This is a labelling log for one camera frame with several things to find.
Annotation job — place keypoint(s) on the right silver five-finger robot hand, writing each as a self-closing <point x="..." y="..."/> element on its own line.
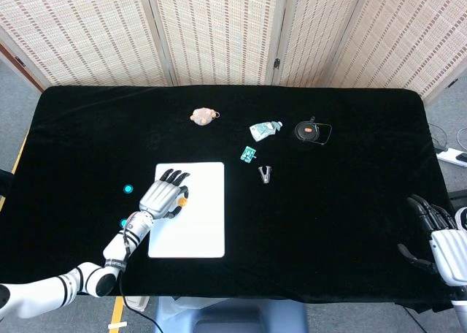
<point x="449" y="254"/>

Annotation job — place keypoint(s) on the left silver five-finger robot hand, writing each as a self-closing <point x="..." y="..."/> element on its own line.
<point x="160" y="198"/>

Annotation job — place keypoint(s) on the orange round chip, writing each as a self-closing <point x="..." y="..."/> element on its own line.
<point x="181" y="201"/>

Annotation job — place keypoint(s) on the teal round chip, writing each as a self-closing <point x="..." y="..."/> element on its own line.
<point x="123" y="223"/>
<point x="127" y="188"/>

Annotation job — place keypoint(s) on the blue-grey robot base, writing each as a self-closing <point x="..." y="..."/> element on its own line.
<point x="233" y="314"/>

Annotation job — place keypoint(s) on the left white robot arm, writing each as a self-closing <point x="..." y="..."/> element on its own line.
<point x="116" y="247"/>

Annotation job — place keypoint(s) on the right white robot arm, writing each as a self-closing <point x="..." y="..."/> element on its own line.
<point x="460" y="311"/>

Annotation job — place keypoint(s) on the white magnetic board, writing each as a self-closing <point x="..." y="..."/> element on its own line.
<point x="200" y="223"/>

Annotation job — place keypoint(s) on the white power strip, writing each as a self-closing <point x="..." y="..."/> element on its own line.
<point x="450" y="155"/>

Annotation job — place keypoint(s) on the white plastic container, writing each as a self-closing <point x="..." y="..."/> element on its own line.
<point x="136" y="303"/>

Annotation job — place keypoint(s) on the yellow floor tape strip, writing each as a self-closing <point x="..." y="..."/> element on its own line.
<point x="117" y="311"/>

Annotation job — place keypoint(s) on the white green spout pouch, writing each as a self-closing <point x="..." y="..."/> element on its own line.
<point x="262" y="131"/>

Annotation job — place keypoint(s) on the black velvet tablecloth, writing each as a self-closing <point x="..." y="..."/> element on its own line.
<point x="292" y="220"/>

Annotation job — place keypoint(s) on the white tape piece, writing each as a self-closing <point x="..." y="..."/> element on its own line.
<point x="117" y="325"/>

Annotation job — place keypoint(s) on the black object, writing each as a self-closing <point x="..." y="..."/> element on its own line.
<point x="4" y="183"/>

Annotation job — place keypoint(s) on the black screen hinge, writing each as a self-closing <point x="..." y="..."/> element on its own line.
<point x="276" y="63"/>
<point x="452" y="83"/>
<point x="19" y="61"/>

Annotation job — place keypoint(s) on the woven folding screen panel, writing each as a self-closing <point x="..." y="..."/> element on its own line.
<point x="317" y="30"/>
<point x="215" y="30"/>
<point x="412" y="30"/>
<point x="80" y="30"/>

